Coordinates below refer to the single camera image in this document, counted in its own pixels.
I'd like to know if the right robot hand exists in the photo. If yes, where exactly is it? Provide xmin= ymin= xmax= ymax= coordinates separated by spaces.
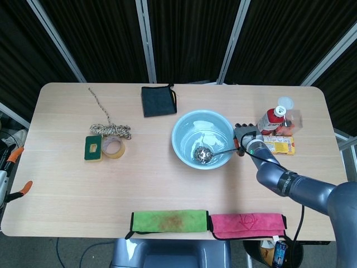
xmin=233 ymin=122 xmax=264 ymax=157

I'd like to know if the metal ladle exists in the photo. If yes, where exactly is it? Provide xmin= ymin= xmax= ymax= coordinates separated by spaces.
xmin=192 ymin=147 xmax=240 ymax=166

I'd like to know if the light blue bowl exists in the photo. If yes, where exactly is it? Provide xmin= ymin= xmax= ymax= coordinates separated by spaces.
xmin=171 ymin=109 xmax=235 ymax=169

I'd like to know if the red juice bottle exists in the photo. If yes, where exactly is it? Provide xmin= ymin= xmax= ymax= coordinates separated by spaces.
xmin=255 ymin=106 xmax=288 ymax=136

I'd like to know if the yellow cardboard box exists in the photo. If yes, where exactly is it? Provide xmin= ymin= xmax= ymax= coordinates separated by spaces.
xmin=262 ymin=135 xmax=296 ymax=156

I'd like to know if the clear plastic cup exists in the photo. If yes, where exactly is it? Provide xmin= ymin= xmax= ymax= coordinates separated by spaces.
xmin=277 ymin=96 xmax=304 ymax=135

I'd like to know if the pink towel black edging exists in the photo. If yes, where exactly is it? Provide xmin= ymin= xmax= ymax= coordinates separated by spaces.
xmin=208 ymin=212 xmax=292 ymax=241

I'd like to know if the dark grey folded cloth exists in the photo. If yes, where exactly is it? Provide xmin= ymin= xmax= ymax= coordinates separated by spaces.
xmin=141 ymin=83 xmax=179 ymax=118

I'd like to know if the green towel black edging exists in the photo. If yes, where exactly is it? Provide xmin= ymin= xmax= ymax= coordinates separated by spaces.
xmin=124 ymin=209 xmax=210 ymax=240

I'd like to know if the black waste bin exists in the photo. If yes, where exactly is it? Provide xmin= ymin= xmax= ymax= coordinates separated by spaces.
xmin=242 ymin=239 xmax=304 ymax=268

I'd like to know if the blue drink can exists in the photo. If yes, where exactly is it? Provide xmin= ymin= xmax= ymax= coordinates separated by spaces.
xmin=274 ymin=241 xmax=288 ymax=266

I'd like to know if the yellow tape roll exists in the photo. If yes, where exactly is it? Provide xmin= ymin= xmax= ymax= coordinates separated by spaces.
xmin=100 ymin=136 xmax=126 ymax=159

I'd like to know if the grey robot torso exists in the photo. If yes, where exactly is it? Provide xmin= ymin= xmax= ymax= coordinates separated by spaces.
xmin=111 ymin=238 xmax=232 ymax=268

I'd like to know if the green yellow sponge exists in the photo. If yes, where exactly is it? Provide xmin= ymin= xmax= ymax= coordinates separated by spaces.
xmin=84 ymin=135 xmax=104 ymax=162

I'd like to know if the orange black clamp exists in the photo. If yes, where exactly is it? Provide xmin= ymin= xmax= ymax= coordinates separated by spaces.
xmin=5 ymin=180 xmax=33 ymax=202
xmin=7 ymin=147 xmax=25 ymax=164

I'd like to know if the white partition frame post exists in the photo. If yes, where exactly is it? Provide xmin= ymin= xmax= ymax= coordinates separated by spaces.
xmin=300 ymin=26 xmax=357 ymax=87
xmin=27 ymin=0 xmax=88 ymax=83
xmin=135 ymin=0 xmax=157 ymax=84
xmin=216 ymin=0 xmax=251 ymax=85

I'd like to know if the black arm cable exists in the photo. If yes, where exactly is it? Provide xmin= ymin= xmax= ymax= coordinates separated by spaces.
xmin=239 ymin=132 xmax=306 ymax=246

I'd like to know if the braided beige rope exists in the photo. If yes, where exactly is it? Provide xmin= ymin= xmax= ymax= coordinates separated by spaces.
xmin=88 ymin=88 xmax=132 ymax=140

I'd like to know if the blue floor cable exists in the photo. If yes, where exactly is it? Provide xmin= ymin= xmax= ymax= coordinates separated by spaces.
xmin=55 ymin=237 xmax=65 ymax=268

